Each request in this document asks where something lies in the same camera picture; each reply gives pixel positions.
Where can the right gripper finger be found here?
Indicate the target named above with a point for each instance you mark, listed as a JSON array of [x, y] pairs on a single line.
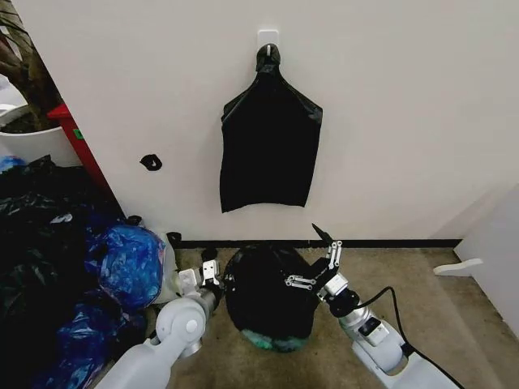
[[301, 282], [334, 255]]

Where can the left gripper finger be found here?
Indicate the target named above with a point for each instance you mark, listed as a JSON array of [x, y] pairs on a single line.
[[209, 255]]

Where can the black garbage bag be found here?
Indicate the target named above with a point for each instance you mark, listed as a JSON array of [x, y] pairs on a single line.
[[267, 154], [263, 300]]

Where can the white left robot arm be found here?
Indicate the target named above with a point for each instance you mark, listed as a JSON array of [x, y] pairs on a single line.
[[162, 348]]

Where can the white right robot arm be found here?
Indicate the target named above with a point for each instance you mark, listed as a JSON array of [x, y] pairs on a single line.
[[377, 336]]

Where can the green trash bin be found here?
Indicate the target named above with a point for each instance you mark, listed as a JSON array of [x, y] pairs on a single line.
[[275, 344]]

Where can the blue filled garbage bag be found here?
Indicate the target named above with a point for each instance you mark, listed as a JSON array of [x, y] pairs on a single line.
[[129, 263], [89, 344]]

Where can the flat black garbage bag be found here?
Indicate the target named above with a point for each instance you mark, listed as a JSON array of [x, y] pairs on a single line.
[[267, 154]]

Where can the black filled garbage bags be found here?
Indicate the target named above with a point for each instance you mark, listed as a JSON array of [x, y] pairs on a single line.
[[40, 243]]

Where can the black baseboard strip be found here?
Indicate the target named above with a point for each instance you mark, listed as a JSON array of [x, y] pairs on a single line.
[[385, 243]]

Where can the small black plastic scrap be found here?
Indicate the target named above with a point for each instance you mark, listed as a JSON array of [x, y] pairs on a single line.
[[151, 162]]

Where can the white flat floor piece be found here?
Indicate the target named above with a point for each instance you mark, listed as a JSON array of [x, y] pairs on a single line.
[[458, 267]]

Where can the white furniture panel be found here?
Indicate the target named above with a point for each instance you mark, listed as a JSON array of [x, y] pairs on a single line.
[[494, 259]]

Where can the green sticker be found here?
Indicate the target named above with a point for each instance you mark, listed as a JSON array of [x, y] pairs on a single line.
[[77, 133]]

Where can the white plant pot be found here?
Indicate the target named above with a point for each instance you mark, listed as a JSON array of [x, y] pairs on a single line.
[[36, 146]]

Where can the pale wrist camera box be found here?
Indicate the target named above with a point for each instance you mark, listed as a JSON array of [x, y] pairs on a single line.
[[336, 285], [211, 270]]

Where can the white wall hook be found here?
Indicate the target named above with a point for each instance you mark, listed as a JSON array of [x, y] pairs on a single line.
[[268, 37]]

